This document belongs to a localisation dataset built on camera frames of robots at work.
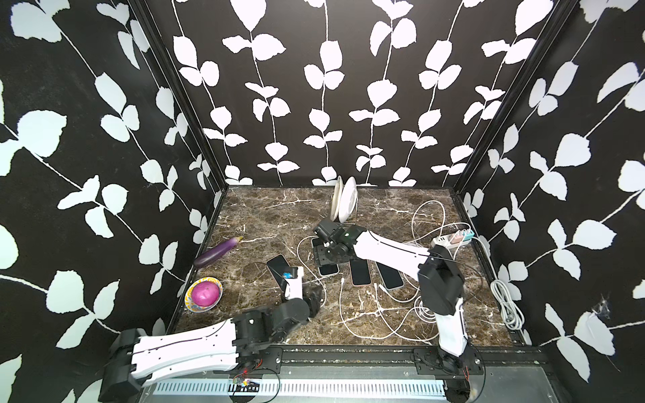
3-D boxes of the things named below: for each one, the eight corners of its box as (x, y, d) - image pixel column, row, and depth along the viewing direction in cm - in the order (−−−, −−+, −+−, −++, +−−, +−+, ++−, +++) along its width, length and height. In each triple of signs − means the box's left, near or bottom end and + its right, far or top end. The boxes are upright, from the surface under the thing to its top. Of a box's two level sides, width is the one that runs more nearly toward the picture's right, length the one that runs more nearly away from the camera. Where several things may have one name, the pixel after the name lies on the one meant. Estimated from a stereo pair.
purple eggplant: (198, 271, 94) (194, 266, 92) (195, 262, 97) (191, 258, 94) (246, 245, 102) (244, 240, 99) (242, 238, 104) (240, 233, 101)
